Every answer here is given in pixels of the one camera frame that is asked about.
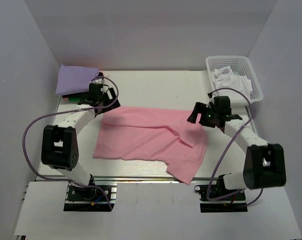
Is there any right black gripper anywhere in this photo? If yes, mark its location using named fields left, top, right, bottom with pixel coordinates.
left=188, top=102, right=219, bottom=128

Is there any pink t-shirt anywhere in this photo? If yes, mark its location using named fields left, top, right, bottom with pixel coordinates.
left=93, top=106, right=208, bottom=185

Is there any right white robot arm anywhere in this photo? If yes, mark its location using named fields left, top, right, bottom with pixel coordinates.
left=187, top=96, right=287, bottom=200

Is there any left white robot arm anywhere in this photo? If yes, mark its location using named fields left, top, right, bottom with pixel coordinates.
left=41, top=82, right=120, bottom=200

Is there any folded black t-shirt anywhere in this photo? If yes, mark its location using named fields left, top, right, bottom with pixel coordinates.
left=62, top=92, right=88, bottom=99

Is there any folded green t-shirt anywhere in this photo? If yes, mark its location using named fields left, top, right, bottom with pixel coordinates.
left=68, top=97, right=81, bottom=103

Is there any folded lilac t-shirt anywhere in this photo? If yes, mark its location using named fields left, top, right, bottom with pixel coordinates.
left=55, top=65, right=99, bottom=96

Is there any crumpled white t-shirt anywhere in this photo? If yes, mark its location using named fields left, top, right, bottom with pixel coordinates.
left=212, top=66, right=253, bottom=98

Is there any white plastic basket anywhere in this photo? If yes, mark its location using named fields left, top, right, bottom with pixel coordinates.
left=206, top=55, right=264, bottom=107

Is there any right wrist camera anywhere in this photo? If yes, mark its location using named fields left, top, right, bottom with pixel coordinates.
left=207, top=92, right=215, bottom=109

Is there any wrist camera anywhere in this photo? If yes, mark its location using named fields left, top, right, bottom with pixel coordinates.
left=91, top=76, right=105, bottom=85
left=207, top=92, right=215, bottom=109

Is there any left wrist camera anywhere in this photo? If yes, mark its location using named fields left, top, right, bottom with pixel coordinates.
left=91, top=76, right=105, bottom=85

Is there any aluminium table edge rail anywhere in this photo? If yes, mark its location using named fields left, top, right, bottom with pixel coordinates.
left=35, top=176, right=210, bottom=184

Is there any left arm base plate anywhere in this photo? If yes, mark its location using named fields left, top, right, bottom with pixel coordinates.
left=63, top=181, right=117, bottom=212

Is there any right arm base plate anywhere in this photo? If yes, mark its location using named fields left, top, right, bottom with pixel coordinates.
left=193, top=183, right=249, bottom=214

